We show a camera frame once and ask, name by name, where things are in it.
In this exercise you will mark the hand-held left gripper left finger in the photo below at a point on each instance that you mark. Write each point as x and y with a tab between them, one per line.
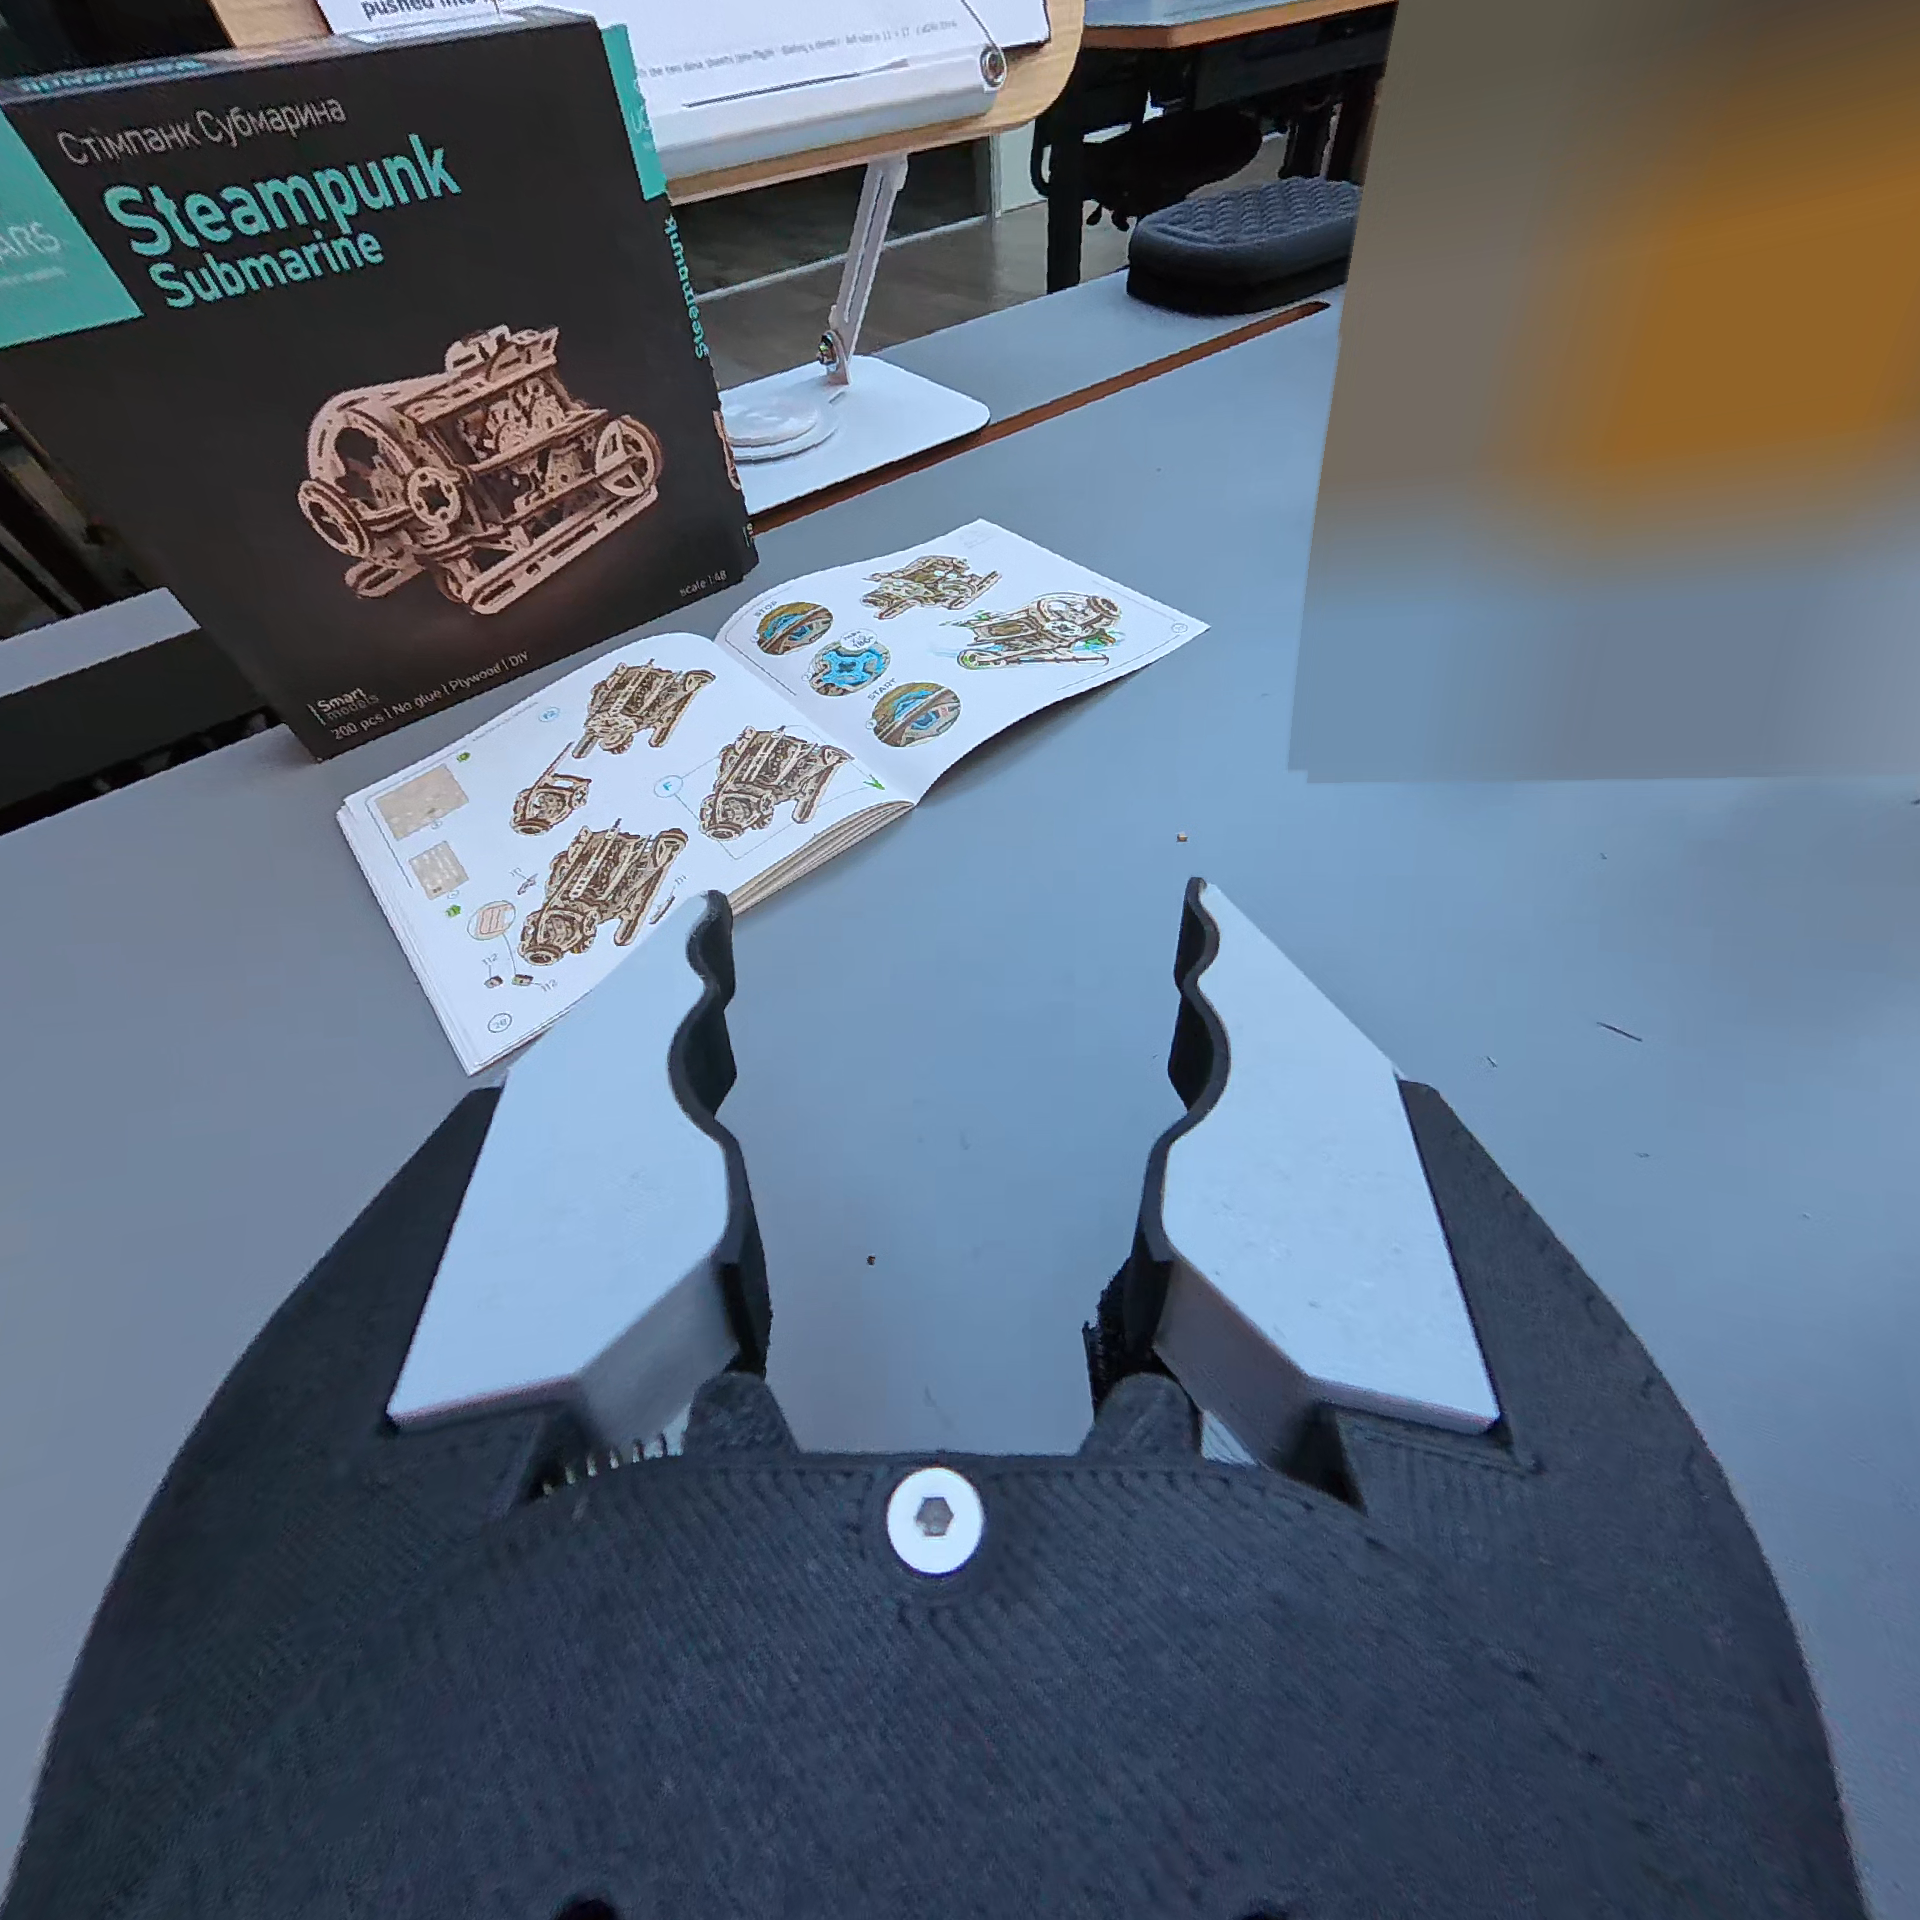
587	1200

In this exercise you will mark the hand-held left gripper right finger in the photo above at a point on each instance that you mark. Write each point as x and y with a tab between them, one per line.
1305	1186

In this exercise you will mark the illustrated instruction booklet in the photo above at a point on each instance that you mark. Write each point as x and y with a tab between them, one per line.
633	840

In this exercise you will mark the black model kit box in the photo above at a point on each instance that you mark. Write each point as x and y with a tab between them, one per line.
378	301

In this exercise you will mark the white document stand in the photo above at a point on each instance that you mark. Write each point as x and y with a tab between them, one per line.
887	412

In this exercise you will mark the black padded armrest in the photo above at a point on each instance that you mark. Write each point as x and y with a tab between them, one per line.
1247	248

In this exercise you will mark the desk with black legs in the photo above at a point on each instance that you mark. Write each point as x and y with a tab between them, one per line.
1063	193

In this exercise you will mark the printed instruction sheet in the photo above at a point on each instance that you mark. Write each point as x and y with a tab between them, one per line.
840	58

